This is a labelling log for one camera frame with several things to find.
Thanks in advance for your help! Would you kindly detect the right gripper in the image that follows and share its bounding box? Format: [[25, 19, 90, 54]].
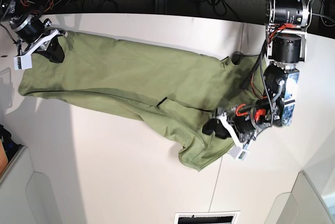
[[9, 14, 67, 64]]

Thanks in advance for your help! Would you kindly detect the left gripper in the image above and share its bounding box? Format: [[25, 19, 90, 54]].
[[202, 104, 271, 147]]

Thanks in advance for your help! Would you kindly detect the green t-shirt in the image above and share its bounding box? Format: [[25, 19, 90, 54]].
[[18, 31, 256, 171]]

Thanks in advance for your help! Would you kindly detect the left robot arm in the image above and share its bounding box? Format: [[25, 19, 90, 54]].
[[202, 0, 313, 148]]

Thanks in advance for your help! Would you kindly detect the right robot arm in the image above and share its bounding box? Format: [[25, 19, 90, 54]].
[[1, 0, 67, 70]]

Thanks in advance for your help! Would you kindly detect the white table vent grille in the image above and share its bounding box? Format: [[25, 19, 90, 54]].
[[174, 211, 240, 224]]

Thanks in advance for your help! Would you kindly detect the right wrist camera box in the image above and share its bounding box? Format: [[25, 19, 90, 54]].
[[14, 54, 32, 71]]

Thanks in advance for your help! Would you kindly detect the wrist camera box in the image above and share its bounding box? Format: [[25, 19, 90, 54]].
[[14, 54, 32, 71], [228, 146, 250, 161]]

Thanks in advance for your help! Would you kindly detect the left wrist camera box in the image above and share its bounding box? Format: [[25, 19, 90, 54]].
[[228, 146, 250, 161]]

